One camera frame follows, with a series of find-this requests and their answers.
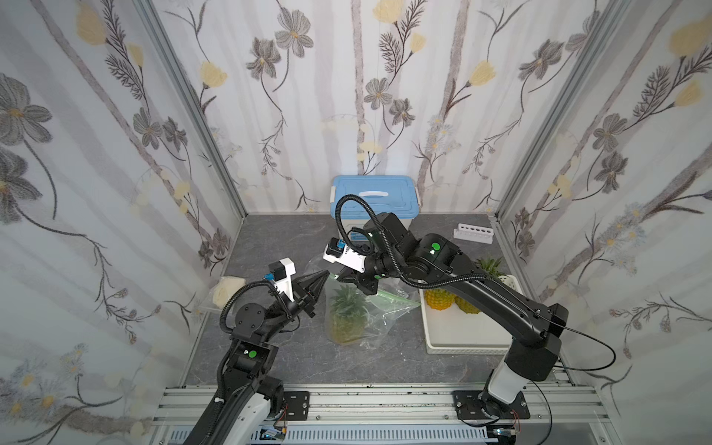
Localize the green-zip bag with pineapple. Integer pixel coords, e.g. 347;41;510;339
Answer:
324;274;420;349

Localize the white-zip bag with pineapple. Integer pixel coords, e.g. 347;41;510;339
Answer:
303;255;417;300

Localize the blue-zip clear plastic bag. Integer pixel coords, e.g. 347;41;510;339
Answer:
348;227;371;244

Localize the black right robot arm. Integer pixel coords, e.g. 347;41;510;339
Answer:
324;213;568;405

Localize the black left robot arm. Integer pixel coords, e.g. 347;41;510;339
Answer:
185;270;330;444

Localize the small bag of white gloves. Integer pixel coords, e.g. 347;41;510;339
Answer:
198;276;247;313

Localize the blue-lidded white storage box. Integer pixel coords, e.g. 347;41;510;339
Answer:
330;175;420;228

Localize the white perforated plastic tray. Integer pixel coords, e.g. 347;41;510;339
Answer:
419;290;512;355

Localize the white test tube rack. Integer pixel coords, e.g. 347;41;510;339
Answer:
454;224;494;245

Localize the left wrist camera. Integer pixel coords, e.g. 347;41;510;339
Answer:
263;258;296;301

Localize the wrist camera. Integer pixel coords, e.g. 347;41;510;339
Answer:
263;258;296;301
323;237;366;273

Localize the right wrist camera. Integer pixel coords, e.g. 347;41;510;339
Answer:
323;237;366;273

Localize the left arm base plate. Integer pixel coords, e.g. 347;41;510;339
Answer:
268;391;311;423

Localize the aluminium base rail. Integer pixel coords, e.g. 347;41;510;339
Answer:
145;382;619;445

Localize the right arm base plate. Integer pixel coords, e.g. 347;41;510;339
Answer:
452;390;531;422

